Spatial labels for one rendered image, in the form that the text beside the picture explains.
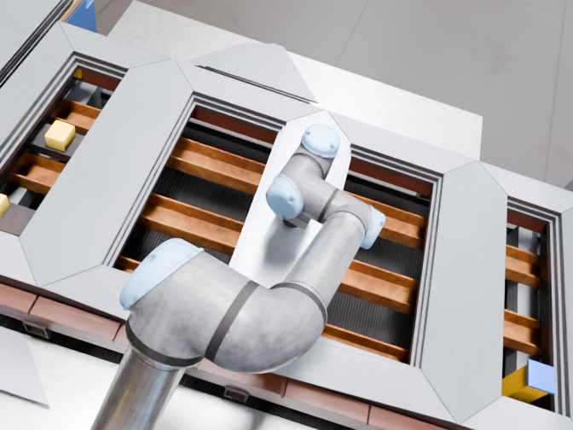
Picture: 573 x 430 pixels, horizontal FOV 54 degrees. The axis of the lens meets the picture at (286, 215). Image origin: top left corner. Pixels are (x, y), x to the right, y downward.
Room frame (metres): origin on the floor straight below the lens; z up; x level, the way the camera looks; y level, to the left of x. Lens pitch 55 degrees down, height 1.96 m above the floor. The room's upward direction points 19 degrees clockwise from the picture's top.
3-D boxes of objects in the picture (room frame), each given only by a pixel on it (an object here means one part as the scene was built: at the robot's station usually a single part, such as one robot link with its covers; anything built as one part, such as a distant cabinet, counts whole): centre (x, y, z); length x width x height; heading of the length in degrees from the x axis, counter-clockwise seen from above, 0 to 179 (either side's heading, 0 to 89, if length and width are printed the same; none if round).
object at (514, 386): (0.58, -0.63, 0.78); 0.05 x 0.05 x 0.19; 1
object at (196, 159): (0.97, -0.01, 0.70); 1.66 x 0.08 x 0.05; 91
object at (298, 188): (0.66, -0.01, 1.12); 0.11 x 0.11 x 0.08; 77
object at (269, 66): (1.34, 0.25, 0.77); 0.45 x 0.20 x 0.04; 91
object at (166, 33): (1.34, 0.10, 0.74); 1.20 x 0.26 x 0.03; 91
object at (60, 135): (0.82, 0.61, 0.79); 0.06 x 0.05 x 0.04; 1
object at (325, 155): (0.76, -0.02, 1.12); 0.09 x 0.08 x 0.11; 167
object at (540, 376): (0.58, -0.63, 0.88); 0.06 x 0.06 x 0.02; 1
